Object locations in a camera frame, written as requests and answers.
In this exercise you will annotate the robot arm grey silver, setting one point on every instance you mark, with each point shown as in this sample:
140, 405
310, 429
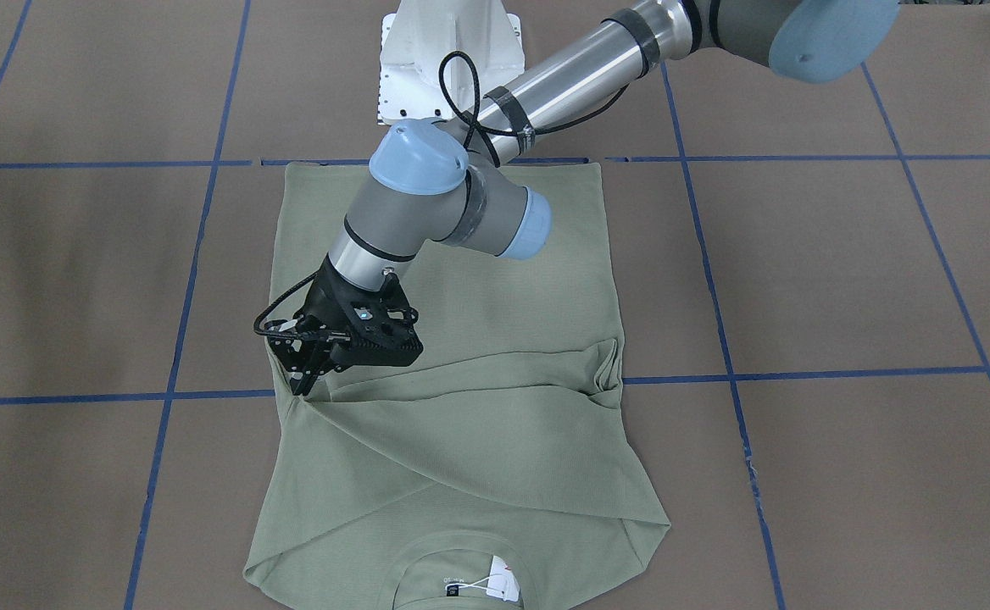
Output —
436, 179

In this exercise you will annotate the olive green long-sleeve shirt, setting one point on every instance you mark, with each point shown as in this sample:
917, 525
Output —
505, 438

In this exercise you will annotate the white garment hang tag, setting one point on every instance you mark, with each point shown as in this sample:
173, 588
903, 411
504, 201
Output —
500, 583

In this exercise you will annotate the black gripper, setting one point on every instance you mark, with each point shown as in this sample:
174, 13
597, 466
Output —
323, 302

